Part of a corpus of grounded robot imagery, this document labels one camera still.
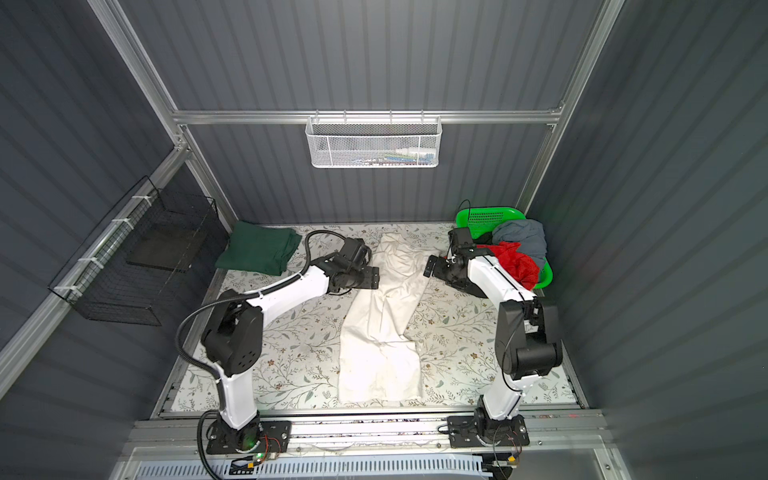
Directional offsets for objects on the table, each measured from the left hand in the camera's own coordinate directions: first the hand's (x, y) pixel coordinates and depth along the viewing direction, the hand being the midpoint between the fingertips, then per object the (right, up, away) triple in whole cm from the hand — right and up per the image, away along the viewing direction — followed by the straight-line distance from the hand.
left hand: (368, 276), depth 93 cm
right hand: (+23, 0, 0) cm, 23 cm away
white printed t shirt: (+3, -24, -8) cm, 26 cm away
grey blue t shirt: (+55, +14, +10) cm, 58 cm away
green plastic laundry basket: (+43, +20, +24) cm, 53 cm away
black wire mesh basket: (-55, +8, -17) cm, 58 cm away
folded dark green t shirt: (-41, +9, +15) cm, 45 cm away
